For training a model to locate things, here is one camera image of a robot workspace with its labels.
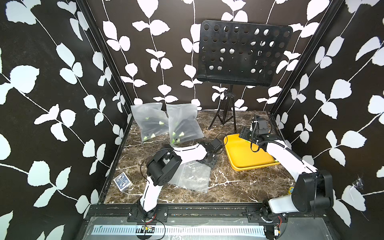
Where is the stack of clear zip-top bags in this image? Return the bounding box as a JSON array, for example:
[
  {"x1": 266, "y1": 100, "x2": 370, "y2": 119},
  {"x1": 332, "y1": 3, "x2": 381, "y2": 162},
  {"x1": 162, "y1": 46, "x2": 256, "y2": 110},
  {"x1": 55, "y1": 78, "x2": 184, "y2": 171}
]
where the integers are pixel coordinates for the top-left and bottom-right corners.
[{"x1": 168, "y1": 161, "x2": 211, "y2": 193}]

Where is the purple eggplant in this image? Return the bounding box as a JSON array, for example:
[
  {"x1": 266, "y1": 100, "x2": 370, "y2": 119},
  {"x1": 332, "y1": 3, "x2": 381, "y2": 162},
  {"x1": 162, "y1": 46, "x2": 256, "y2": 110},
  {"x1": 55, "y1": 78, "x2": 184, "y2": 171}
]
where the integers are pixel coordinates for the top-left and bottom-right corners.
[
  {"x1": 170, "y1": 120, "x2": 188, "y2": 145},
  {"x1": 141, "y1": 118, "x2": 168, "y2": 142}
]

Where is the black perforated music stand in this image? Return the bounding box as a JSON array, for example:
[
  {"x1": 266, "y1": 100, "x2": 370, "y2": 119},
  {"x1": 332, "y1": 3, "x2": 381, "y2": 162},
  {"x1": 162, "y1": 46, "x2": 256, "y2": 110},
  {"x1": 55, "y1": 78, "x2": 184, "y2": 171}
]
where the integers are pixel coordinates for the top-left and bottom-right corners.
[{"x1": 196, "y1": 20, "x2": 294, "y2": 125}]

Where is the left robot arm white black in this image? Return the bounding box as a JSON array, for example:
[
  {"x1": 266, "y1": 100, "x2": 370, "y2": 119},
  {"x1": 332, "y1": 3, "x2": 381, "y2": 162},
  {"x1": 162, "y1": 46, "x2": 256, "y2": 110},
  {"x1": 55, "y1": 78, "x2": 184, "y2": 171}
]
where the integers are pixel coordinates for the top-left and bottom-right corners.
[{"x1": 139, "y1": 139, "x2": 224, "y2": 213}]

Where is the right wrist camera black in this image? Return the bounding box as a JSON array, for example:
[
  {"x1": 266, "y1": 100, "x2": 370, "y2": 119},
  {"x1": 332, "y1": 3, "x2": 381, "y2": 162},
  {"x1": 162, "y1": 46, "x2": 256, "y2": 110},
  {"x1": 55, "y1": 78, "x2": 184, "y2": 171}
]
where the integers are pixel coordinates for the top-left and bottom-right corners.
[{"x1": 252, "y1": 118, "x2": 270, "y2": 135}]

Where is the white perforated strip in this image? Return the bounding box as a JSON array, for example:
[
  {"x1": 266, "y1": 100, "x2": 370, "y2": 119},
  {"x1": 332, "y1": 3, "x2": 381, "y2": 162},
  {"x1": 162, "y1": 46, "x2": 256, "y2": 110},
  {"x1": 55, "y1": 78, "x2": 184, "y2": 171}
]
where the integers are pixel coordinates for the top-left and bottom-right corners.
[{"x1": 91, "y1": 225, "x2": 266, "y2": 238}]

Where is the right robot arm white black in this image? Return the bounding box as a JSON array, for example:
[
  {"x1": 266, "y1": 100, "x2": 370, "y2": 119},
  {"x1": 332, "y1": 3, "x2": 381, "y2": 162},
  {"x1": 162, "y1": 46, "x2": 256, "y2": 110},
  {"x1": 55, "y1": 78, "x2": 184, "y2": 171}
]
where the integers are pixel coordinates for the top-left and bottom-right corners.
[{"x1": 239, "y1": 127, "x2": 334, "y2": 217}]

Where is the clear zip-top bag top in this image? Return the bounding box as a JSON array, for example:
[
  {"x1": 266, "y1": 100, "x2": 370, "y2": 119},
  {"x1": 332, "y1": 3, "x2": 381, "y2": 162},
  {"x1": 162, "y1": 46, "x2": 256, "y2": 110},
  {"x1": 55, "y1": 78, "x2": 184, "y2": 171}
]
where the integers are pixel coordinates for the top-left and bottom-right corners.
[{"x1": 131, "y1": 103, "x2": 169, "y2": 142}]

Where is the clear zip-top bag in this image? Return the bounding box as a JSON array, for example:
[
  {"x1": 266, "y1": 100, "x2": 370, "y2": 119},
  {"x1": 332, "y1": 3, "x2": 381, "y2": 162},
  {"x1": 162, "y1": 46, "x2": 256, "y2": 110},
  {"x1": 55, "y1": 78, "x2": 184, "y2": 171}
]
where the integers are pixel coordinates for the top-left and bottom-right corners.
[
  {"x1": 131, "y1": 103, "x2": 169, "y2": 142},
  {"x1": 166, "y1": 104, "x2": 204, "y2": 145}
]

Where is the small printed card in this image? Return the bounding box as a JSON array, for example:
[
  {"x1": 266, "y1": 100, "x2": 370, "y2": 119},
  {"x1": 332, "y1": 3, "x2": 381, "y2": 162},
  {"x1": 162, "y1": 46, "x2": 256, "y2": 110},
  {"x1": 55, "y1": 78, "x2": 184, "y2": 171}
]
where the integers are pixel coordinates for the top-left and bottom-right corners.
[{"x1": 114, "y1": 173, "x2": 133, "y2": 192}]

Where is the yellow plastic tray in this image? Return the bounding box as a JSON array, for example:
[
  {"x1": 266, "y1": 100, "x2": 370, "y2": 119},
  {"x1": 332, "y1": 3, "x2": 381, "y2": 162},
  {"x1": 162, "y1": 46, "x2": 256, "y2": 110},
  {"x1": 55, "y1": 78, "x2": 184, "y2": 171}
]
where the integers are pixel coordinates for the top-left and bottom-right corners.
[{"x1": 224, "y1": 134, "x2": 280, "y2": 172}]

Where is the black front mounting rail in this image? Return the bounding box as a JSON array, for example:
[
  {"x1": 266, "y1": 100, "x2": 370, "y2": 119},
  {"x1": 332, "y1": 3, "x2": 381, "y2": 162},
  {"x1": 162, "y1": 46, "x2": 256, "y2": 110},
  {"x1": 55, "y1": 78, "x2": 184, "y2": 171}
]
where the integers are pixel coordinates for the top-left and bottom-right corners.
[{"x1": 85, "y1": 202, "x2": 328, "y2": 225}]

